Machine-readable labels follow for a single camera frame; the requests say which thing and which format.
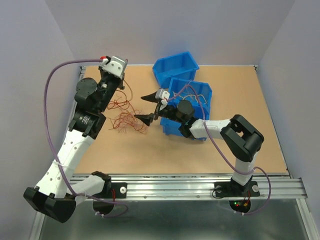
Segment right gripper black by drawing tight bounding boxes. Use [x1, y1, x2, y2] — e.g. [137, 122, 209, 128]
[134, 90, 185, 126]

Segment red wires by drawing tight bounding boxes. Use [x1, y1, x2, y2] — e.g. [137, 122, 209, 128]
[106, 58, 148, 135]

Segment yellow wire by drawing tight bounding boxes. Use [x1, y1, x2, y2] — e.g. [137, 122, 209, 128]
[172, 86, 210, 106]

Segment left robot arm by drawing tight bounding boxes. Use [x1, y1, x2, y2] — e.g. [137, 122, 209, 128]
[23, 67, 125, 223]

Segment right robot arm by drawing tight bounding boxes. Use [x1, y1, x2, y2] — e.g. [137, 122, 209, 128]
[135, 88, 265, 198]

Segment blue bin double front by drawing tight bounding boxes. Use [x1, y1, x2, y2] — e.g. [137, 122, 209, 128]
[160, 77, 213, 137]

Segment blue bin rear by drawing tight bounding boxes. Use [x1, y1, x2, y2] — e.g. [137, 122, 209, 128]
[152, 51, 200, 89]

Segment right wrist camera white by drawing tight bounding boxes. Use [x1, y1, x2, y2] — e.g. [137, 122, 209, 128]
[155, 88, 170, 111]

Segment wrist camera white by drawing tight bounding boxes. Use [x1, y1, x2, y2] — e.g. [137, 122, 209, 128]
[98, 56, 128, 79]
[155, 88, 170, 111]

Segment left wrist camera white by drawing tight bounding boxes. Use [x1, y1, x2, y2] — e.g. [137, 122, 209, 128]
[98, 56, 128, 79]

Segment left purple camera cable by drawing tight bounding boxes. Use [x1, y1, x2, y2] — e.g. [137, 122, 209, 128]
[44, 58, 129, 218]

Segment aluminium rail frame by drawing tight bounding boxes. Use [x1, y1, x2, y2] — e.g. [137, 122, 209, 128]
[28, 65, 320, 240]

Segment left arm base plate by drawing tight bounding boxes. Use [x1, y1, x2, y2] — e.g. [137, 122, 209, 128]
[92, 182, 128, 217]

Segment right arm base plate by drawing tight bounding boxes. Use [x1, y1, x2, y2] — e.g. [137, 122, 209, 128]
[211, 181, 261, 215]

